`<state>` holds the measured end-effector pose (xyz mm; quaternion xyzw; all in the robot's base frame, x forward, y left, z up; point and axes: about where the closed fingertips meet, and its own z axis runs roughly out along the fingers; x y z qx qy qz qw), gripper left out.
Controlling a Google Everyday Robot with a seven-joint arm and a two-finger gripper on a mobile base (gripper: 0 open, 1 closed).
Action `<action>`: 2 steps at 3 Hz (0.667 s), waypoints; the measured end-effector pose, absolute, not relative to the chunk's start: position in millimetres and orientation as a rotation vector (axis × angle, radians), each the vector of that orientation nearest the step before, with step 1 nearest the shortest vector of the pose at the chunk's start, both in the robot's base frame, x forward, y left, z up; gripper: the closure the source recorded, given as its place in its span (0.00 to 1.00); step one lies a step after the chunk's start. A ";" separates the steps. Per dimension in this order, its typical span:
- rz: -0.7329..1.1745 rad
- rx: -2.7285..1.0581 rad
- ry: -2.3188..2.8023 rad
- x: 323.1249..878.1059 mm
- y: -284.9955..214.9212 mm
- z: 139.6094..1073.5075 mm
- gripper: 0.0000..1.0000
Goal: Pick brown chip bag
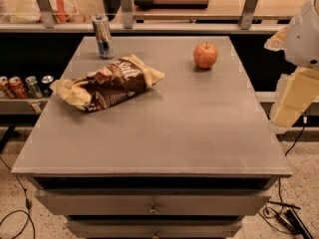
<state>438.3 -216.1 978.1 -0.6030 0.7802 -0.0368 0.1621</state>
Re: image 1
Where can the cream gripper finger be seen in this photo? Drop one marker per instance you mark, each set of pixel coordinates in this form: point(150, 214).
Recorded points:
point(294, 94)
point(277, 42)

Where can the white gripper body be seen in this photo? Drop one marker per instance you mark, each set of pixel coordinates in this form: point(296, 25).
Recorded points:
point(303, 39)

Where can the brown chip bag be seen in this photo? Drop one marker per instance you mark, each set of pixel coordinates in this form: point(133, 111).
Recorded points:
point(109, 85)

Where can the white orange plastic bag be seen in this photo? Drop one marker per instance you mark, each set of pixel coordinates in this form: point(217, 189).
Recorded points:
point(33, 11)

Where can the red apple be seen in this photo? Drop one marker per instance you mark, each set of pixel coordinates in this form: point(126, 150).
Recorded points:
point(205, 55)

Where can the black power strip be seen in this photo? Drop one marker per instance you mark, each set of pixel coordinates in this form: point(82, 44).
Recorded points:
point(294, 224)

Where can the silver blue tall can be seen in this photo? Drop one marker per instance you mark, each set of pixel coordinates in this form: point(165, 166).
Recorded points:
point(103, 36)

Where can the lower grey drawer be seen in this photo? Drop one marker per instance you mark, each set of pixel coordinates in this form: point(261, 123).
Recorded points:
point(175, 229)

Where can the grey drawer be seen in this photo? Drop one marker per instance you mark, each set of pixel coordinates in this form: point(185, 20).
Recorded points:
point(221, 203)
point(175, 229)

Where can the dark soda can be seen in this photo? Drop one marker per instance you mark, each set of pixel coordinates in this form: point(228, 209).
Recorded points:
point(46, 83)

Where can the green silver soda can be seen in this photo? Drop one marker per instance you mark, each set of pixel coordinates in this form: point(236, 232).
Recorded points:
point(33, 87)

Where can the grey low shelf left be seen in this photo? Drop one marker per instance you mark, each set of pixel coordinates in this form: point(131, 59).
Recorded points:
point(22, 107)

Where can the upper grey drawer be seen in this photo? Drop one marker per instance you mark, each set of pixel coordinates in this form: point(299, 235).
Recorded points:
point(221, 203)

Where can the orange soda can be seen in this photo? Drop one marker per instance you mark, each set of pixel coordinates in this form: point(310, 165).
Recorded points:
point(18, 88)
point(5, 87)

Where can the orange soda can left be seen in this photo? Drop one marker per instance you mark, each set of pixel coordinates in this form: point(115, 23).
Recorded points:
point(5, 87)

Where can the right metal bracket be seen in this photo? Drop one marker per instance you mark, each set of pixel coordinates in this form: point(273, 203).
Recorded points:
point(246, 17)

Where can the left metal bracket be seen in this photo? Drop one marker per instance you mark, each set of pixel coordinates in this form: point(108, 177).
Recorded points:
point(46, 12)

